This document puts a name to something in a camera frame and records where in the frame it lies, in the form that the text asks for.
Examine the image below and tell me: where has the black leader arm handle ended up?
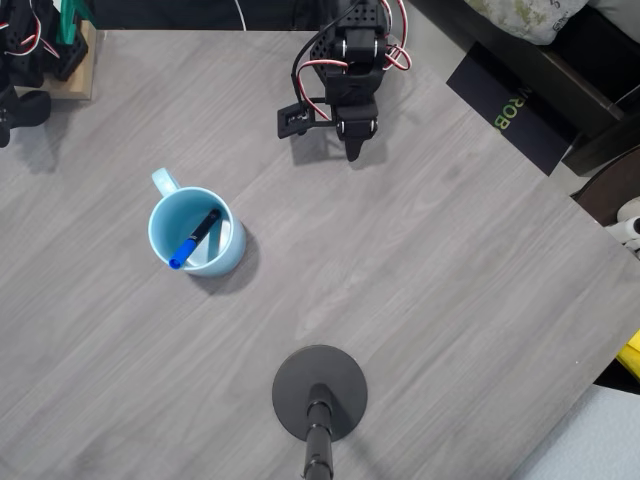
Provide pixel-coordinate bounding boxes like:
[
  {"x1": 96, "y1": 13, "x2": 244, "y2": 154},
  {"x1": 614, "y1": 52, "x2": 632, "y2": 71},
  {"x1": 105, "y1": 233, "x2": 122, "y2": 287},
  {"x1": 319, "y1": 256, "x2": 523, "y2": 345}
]
[{"x1": 0, "y1": 88, "x2": 53, "y2": 149}]

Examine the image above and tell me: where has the red white servo cable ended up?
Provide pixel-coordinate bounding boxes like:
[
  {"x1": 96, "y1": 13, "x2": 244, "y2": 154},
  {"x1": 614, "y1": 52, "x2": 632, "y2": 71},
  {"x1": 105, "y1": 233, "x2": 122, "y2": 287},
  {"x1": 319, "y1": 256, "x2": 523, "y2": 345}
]
[
  {"x1": 294, "y1": 58, "x2": 349, "y2": 122},
  {"x1": 382, "y1": 0, "x2": 414, "y2": 72}
]

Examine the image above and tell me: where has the camouflage patterned cushion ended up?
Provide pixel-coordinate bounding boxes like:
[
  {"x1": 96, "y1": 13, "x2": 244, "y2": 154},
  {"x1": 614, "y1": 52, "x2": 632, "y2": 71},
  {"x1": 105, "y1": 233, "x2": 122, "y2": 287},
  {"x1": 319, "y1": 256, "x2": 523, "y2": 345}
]
[{"x1": 462, "y1": 0, "x2": 592, "y2": 47}]

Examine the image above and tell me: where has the white rounded object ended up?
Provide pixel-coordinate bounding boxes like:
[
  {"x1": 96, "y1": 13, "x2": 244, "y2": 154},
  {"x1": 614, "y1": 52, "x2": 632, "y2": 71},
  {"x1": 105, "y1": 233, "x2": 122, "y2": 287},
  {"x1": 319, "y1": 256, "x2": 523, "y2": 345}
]
[{"x1": 604, "y1": 196, "x2": 640, "y2": 260}]

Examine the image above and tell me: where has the black camera cable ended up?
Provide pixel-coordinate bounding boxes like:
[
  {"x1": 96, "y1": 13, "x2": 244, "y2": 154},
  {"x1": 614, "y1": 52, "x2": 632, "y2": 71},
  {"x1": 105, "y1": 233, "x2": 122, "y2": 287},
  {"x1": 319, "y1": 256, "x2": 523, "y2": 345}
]
[{"x1": 289, "y1": 29, "x2": 322, "y2": 106}]

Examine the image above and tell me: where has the dark brown round stool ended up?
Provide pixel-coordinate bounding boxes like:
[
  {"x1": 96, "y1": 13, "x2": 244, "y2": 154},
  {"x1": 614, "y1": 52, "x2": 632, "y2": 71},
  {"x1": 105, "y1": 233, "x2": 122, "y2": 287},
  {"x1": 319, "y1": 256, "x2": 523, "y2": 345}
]
[{"x1": 569, "y1": 144, "x2": 640, "y2": 229}]

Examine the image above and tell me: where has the black round base stand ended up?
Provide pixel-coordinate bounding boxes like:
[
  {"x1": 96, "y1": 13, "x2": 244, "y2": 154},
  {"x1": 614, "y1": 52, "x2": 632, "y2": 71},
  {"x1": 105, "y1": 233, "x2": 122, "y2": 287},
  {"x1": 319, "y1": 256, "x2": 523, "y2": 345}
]
[{"x1": 271, "y1": 343, "x2": 369, "y2": 480}]

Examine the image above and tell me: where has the wooden base board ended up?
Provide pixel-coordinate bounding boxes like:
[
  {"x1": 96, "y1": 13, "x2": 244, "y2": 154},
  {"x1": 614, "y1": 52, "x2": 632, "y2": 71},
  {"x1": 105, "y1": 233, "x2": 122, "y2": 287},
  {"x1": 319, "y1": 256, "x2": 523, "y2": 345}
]
[{"x1": 13, "y1": 22, "x2": 97, "y2": 101}]

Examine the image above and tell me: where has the light blue ceramic mug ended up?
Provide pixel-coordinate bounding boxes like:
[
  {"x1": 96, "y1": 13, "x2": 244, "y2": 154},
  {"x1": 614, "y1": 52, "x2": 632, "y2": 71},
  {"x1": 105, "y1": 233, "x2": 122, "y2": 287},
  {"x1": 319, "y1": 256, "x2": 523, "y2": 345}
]
[{"x1": 147, "y1": 167, "x2": 248, "y2": 279}]

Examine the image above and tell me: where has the black box green lettering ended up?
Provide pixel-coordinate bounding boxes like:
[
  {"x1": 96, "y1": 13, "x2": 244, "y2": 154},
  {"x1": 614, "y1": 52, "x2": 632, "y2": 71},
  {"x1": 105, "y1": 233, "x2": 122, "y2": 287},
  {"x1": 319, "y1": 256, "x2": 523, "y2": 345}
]
[{"x1": 445, "y1": 40, "x2": 584, "y2": 177}]

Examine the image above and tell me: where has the pale grey fabric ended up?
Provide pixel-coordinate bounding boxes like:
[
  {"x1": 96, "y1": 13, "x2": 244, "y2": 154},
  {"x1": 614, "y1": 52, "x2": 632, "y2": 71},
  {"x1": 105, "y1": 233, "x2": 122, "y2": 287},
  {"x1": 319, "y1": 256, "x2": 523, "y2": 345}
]
[{"x1": 507, "y1": 382, "x2": 640, "y2": 480}]

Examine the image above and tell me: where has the yellow box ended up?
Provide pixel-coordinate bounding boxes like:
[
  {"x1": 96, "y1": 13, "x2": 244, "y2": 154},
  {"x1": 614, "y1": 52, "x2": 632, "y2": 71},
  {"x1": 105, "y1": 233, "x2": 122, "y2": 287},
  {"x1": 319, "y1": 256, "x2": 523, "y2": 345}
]
[{"x1": 614, "y1": 328, "x2": 640, "y2": 382}]

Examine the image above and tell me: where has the blue capped black marker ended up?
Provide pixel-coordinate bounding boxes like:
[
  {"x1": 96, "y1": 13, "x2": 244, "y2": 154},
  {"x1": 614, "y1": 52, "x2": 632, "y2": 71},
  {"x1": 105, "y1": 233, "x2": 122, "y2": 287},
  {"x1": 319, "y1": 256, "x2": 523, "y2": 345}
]
[{"x1": 168, "y1": 208, "x2": 223, "y2": 271}]

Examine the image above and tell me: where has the black gripper camera mount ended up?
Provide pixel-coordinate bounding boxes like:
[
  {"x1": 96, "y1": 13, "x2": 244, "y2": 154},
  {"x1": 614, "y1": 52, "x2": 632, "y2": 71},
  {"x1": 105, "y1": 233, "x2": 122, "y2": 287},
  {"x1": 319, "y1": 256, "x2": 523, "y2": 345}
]
[{"x1": 276, "y1": 101, "x2": 335, "y2": 140}]

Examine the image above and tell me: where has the green plastic clamp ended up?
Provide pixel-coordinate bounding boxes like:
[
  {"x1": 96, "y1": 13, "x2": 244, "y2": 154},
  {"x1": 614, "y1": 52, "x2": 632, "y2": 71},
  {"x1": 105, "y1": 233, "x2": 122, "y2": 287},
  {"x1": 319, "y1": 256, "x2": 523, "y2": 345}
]
[{"x1": 53, "y1": 0, "x2": 96, "y2": 47}]

